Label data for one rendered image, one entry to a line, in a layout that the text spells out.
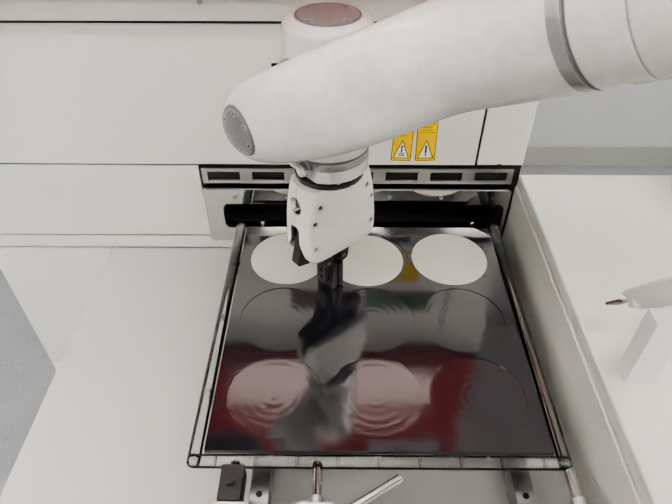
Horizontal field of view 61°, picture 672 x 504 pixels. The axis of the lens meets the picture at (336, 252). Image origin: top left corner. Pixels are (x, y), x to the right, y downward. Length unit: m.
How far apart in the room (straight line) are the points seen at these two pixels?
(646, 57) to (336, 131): 0.21
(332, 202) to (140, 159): 0.33
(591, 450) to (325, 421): 0.27
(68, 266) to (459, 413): 0.68
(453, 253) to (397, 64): 0.40
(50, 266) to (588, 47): 0.87
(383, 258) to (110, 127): 0.40
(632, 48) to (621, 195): 0.51
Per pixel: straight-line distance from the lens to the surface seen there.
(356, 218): 0.65
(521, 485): 0.66
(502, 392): 0.65
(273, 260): 0.76
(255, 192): 0.82
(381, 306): 0.70
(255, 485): 0.63
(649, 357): 0.59
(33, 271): 1.06
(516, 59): 0.39
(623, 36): 0.36
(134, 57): 0.77
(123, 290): 0.89
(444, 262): 0.77
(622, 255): 0.75
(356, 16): 0.54
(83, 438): 0.75
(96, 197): 0.91
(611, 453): 0.61
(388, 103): 0.43
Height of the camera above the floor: 1.42
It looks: 42 degrees down
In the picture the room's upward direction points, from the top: straight up
